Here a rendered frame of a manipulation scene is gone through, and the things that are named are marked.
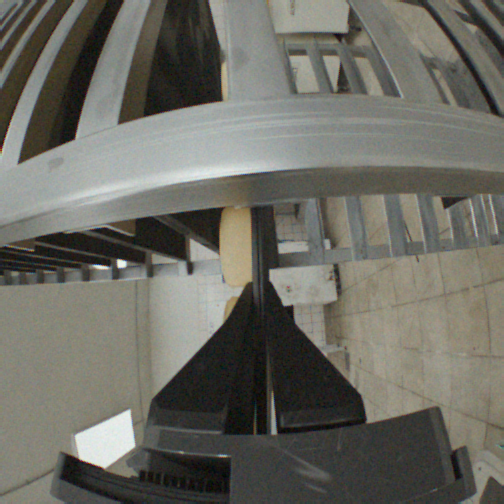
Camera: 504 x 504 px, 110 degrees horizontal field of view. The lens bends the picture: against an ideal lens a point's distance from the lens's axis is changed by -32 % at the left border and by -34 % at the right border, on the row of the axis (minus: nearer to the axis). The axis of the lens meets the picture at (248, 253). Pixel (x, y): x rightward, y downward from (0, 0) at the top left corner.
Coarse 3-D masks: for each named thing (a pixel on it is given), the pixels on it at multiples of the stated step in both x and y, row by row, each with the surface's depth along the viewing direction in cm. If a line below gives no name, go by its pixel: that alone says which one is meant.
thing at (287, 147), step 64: (128, 128) 8; (192, 128) 8; (256, 128) 8; (320, 128) 7; (384, 128) 7; (448, 128) 7; (0, 192) 9; (64, 192) 8; (128, 192) 8; (192, 192) 8; (256, 192) 9; (320, 192) 9; (384, 192) 9; (448, 192) 9
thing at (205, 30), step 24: (168, 0) 18; (192, 0) 27; (168, 24) 19; (192, 24) 28; (168, 48) 19; (192, 48) 28; (216, 48) 51; (168, 72) 20; (192, 72) 28; (216, 72) 49; (168, 96) 20; (192, 96) 28; (216, 96) 47; (168, 216) 20; (192, 216) 27; (216, 216) 40; (216, 240) 38
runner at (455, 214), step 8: (456, 208) 49; (448, 216) 49; (456, 216) 49; (456, 224) 49; (464, 224) 46; (456, 232) 49; (464, 232) 47; (456, 240) 48; (464, 240) 47; (456, 248) 48; (464, 248) 47
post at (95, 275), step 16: (448, 240) 49; (496, 240) 47; (288, 256) 52; (304, 256) 52; (336, 256) 51; (384, 256) 50; (64, 272) 56; (96, 272) 55; (128, 272) 55; (160, 272) 54; (176, 272) 54; (192, 272) 53; (208, 272) 53
